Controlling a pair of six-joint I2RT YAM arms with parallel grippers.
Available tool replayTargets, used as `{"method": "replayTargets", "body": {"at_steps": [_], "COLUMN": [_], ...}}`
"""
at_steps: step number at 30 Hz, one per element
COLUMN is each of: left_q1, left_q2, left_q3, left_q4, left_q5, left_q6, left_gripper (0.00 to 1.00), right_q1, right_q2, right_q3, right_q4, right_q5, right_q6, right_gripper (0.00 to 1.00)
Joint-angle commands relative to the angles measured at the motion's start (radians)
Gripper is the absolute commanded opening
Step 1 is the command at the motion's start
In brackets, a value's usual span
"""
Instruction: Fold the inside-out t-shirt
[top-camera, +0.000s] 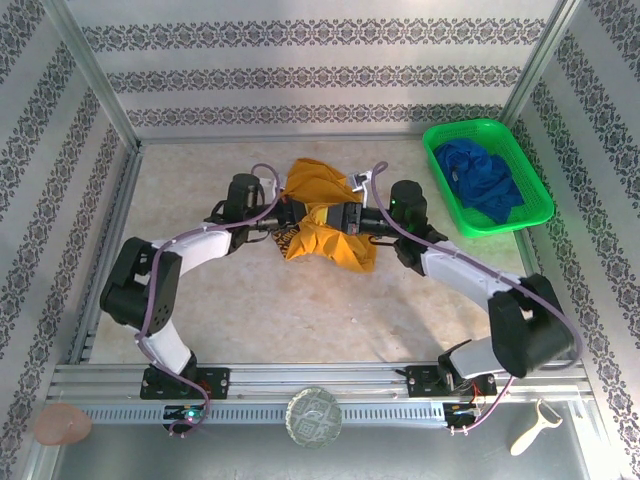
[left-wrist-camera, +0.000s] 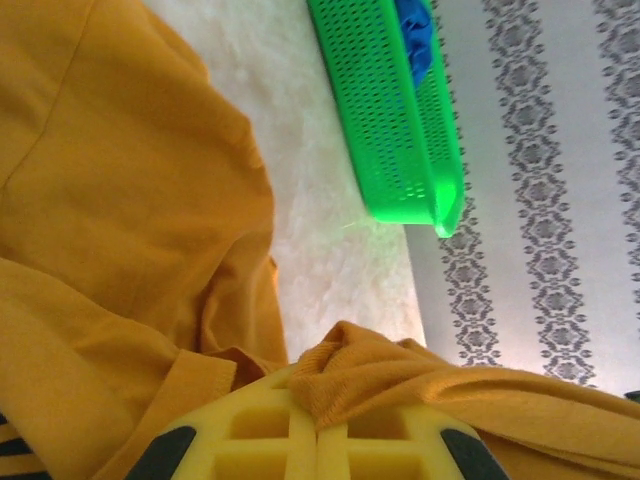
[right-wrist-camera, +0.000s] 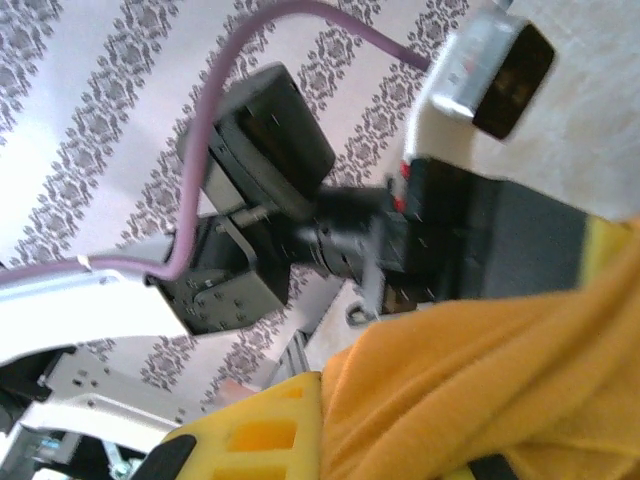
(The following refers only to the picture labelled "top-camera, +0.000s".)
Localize blue t-shirt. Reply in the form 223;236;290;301
433;141;525;225

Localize yellow printed t-shirt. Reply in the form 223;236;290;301
272;158;379;274

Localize slotted grey cable duct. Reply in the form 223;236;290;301
79;402;446;426

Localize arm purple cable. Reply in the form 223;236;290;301
134;163;284;439
359;160;585;434

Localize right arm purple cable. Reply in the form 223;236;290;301
359;160;585;434

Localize aluminium corner post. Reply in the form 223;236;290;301
42;0;141;146
499;0;584;126

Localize wide aluminium mounting rail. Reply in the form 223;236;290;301
47;362;594;406

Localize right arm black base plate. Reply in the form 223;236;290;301
404;364;499;400

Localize pink translucent cup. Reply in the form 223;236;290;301
33;403;94;446

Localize aluminium rail along wall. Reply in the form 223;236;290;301
137;132;426;147

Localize round patterned glass dish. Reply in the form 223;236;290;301
285;385;344;450

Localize white peeler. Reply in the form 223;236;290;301
509;398;564;456

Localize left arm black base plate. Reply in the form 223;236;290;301
139;366;231;401

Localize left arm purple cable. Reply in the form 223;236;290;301
134;163;284;439

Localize green plastic basket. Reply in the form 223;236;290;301
422;118;555;239

